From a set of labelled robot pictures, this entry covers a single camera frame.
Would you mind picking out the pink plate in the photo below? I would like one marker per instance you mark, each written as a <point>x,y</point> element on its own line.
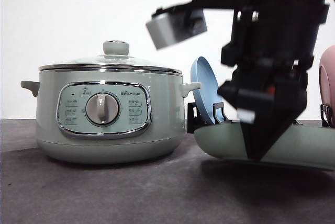
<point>327,83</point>

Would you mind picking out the blue plate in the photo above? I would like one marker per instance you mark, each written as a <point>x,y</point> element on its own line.
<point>207,95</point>

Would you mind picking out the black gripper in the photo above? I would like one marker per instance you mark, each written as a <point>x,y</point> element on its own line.
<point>272,44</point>

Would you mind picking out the green electric steamer pot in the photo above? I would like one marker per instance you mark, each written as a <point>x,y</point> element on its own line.
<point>109,113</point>

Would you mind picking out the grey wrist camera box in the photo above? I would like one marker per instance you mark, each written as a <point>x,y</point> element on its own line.
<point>173,24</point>

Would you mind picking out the green plate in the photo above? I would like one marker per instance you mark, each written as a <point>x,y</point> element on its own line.
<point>307,145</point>

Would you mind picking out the black dish rack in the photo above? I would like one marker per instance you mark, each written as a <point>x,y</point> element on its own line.
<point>195,120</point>

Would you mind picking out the glass pot lid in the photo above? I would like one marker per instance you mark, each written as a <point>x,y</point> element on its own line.
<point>115,59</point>

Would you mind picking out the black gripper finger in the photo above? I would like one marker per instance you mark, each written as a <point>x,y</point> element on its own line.
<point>289,101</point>
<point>253,107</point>

